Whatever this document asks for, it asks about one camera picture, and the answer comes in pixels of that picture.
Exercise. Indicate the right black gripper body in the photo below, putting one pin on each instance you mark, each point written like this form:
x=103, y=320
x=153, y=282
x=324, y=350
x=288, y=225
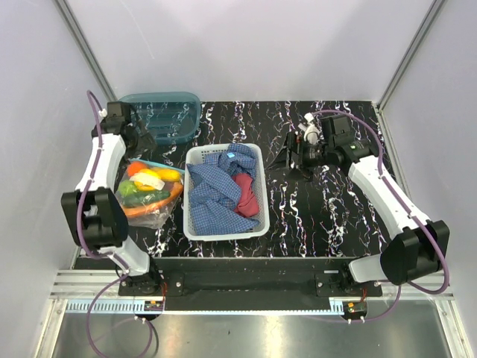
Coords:
x=312, y=156

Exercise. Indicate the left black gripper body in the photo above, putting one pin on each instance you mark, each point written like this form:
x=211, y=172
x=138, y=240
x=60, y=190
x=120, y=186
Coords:
x=134, y=147

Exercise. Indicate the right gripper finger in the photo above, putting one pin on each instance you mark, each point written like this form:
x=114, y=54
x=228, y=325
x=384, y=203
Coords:
x=283, y=160
x=300, y=174

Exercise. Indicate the clear zip top bag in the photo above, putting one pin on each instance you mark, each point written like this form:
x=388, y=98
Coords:
x=157, y=219

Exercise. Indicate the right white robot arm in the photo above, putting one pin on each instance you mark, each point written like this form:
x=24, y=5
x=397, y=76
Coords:
x=416, y=253

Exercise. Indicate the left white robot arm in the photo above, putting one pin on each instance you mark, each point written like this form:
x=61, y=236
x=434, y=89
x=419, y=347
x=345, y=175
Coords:
x=95, y=218

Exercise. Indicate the fake yellow banana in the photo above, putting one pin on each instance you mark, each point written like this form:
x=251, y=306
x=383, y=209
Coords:
x=155, y=178

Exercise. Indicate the fake green cucumber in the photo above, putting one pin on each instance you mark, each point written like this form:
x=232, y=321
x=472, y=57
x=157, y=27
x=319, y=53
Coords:
x=145, y=198

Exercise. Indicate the blue transparent plastic tub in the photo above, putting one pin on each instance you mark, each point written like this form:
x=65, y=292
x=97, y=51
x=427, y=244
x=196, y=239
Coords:
x=171, y=118

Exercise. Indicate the white plastic basket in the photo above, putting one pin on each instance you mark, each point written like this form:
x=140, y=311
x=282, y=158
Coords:
x=195, y=156

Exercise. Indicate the red cloth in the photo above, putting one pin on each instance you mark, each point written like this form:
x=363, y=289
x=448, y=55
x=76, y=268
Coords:
x=247, y=205

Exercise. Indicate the blue checkered shirt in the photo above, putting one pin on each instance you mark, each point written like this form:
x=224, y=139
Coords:
x=215, y=195

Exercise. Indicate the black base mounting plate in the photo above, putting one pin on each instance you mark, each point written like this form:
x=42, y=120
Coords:
x=250, y=302

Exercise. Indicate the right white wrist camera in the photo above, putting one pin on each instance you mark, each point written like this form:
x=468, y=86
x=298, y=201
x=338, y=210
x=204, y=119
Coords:
x=311, y=134

